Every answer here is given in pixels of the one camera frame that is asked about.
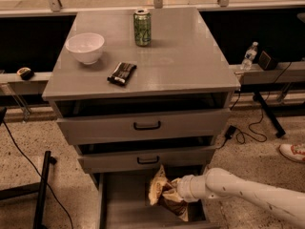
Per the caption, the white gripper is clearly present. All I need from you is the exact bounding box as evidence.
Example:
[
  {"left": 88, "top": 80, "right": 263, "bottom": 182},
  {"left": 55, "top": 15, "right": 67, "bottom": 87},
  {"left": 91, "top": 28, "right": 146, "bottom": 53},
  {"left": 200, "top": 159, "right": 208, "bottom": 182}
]
[{"left": 176, "top": 175, "right": 198, "bottom": 203}]

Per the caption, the brown chip bag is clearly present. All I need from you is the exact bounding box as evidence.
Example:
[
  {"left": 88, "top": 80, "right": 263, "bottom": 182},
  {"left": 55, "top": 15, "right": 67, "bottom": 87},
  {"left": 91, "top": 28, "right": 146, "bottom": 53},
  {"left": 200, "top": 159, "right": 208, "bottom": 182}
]
[{"left": 148, "top": 165, "right": 189, "bottom": 221}]

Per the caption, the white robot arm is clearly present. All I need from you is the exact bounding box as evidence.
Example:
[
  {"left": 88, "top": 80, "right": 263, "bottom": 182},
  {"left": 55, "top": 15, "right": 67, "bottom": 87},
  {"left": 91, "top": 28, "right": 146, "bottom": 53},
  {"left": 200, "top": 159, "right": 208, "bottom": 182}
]
[{"left": 177, "top": 168, "right": 305, "bottom": 229}]

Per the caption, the bottom grey drawer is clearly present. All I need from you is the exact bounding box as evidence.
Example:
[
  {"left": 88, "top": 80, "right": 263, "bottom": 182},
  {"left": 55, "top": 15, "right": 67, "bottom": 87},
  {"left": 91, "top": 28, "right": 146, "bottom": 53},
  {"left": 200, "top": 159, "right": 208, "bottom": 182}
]
[{"left": 96, "top": 167, "right": 220, "bottom": 229}]

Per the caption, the grey drawer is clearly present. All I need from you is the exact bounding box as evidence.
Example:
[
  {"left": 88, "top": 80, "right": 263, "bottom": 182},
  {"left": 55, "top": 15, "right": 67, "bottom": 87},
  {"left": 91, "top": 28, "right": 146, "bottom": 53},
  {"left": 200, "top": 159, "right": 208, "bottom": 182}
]
[
  {"left": 78, "top": 146, "right": 215, "bottom": 174},
  {"left": 96, "top": 167, "right": 220, "bottom": 229},
  {"left": 57, "top": 109, "right": 230, "bottom": 145}
]

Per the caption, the top grey drawer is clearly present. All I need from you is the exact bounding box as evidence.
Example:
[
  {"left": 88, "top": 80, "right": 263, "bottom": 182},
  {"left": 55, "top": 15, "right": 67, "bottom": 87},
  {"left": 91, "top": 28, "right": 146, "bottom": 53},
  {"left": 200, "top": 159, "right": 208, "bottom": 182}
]
[{"left": 57, "top": 109, "right": 230, "bottom": 145}]

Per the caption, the middle grey drawer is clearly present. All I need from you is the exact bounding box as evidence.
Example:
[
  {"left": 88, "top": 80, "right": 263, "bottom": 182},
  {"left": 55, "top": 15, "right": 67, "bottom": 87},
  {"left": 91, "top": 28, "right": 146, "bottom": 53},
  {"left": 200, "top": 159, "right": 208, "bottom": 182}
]
[{"left": 78, "top": 146, "right": 215, "bottom": 174}]

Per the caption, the grey drawer cabinet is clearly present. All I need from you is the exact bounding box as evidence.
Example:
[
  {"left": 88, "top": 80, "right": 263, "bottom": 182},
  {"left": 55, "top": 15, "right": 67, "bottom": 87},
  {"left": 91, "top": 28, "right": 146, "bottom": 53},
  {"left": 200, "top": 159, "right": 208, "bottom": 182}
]
[{"left": 42, "top": 7, "right": 241, "bottom": 177}]

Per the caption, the black power adapter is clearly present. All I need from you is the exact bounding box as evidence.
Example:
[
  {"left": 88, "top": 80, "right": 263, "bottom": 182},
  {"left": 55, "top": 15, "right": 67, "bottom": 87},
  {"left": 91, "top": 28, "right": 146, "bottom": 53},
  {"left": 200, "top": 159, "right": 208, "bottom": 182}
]
[{"left": 225, "top": 126, "right": 236, "bottom": 139}]

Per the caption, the black table leg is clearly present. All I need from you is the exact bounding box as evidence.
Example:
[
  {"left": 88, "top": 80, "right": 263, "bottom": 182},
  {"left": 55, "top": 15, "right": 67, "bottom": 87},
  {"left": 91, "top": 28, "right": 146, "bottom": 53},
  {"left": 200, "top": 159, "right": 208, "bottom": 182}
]
[{"left": 254, "top": 92, "right": 286, "bottom": 138}]

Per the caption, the white red sneaker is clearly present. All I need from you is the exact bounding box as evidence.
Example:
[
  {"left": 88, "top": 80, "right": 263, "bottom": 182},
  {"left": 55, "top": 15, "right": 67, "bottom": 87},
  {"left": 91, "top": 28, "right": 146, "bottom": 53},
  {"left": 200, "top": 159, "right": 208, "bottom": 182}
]
[{"left": 279, "top": 144, "right": 305, "bottom": 163}]

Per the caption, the black snack bar wrapper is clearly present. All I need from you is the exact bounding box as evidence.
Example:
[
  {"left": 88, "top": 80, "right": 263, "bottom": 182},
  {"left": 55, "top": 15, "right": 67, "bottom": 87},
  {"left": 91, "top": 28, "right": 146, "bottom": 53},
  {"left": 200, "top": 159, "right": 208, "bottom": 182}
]
[{"left": 107, "top": 62, "right": 137, "bottom": 86}]

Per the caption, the black metal stand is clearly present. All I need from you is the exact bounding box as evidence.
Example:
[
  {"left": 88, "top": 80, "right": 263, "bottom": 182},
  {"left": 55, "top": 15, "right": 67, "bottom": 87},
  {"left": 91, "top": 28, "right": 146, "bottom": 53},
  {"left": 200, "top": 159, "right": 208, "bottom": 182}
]
[{"left": 0, "top": 151, "right": 56, "bottom": 229}]

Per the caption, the small black box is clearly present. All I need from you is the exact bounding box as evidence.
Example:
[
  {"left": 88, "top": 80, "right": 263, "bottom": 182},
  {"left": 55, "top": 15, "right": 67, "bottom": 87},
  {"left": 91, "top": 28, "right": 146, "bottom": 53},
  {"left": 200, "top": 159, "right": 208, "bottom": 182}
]
[{"left": 258, "top": 51, "right": 278, "bottom": 71}]

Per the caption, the clear water bottle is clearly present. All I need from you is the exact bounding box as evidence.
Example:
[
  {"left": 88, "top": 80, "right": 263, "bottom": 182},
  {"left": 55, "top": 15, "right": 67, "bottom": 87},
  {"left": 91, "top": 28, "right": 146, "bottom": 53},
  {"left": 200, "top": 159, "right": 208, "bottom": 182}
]
[{"left": 241, "top": 42, "right": 258, "bottom": 71}]

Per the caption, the white bowl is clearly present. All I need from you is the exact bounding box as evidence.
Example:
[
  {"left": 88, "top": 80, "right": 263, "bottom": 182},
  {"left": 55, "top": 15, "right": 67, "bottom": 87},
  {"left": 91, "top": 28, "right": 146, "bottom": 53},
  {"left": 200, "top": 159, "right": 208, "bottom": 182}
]
[{"left": 65, "top": 32, "right": 105, "bottom": 65}]

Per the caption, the green soda can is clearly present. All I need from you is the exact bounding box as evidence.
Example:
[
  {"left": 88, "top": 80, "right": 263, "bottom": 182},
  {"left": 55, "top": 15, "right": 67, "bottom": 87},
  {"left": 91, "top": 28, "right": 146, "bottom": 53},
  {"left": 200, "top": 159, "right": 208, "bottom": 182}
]
[{"left": 133, "top": 9, "right": 152, "bottom": 47}]

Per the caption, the tape measure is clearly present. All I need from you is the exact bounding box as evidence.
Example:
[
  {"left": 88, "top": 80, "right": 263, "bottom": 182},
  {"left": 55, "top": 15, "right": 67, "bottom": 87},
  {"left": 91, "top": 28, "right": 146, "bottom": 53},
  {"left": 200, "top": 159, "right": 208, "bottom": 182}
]
[{"left": 17, "top": 67, "right": 34, "bottom": 80}]

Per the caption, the black power cable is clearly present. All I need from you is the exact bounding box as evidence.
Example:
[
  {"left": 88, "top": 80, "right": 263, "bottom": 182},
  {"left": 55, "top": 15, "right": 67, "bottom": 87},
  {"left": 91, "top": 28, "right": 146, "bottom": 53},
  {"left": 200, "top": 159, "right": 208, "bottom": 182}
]
[{"left": 215, "top": 60, "right": 294, "bottom": 150}]

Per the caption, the black floor cable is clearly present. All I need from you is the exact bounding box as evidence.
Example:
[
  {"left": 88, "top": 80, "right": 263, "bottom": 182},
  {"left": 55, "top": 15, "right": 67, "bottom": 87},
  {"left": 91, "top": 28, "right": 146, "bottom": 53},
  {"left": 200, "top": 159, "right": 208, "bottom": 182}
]
[{"left": 0, "top": 107, "right": 74, "bottom": 229}]

